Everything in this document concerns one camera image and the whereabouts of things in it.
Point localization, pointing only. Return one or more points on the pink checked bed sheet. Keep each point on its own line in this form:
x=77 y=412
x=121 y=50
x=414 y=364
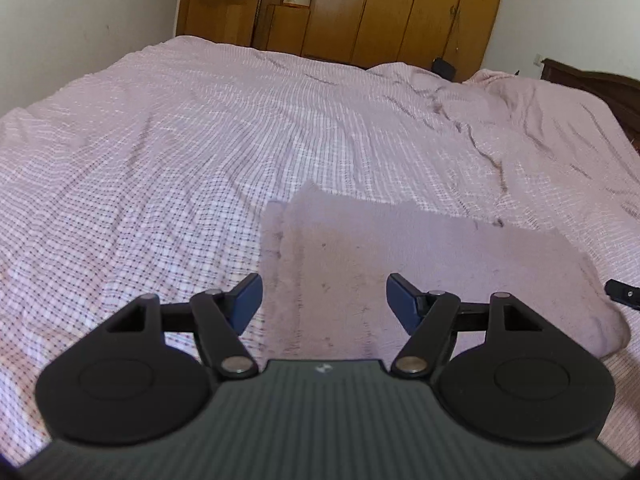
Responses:
x=150 y=160

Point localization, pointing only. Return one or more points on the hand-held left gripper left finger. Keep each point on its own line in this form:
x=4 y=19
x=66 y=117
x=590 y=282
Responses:
x=247 y=302

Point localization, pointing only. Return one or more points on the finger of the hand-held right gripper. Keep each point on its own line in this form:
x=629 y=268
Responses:
x=624 y=292

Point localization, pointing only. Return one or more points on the wooden wardrobe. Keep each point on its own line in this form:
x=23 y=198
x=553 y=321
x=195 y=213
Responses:
x=380 y=10

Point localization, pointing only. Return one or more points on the lilac knit cardigan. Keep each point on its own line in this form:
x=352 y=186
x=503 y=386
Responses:
x=400 y=240

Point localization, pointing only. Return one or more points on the dark wooden headboard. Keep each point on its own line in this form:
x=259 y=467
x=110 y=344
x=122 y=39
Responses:
x=610 y=92

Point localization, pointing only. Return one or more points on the black bag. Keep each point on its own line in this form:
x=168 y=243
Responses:
x=443 y=68

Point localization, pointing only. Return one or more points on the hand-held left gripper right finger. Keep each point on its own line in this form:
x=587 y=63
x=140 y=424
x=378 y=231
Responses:
x=400 y=296

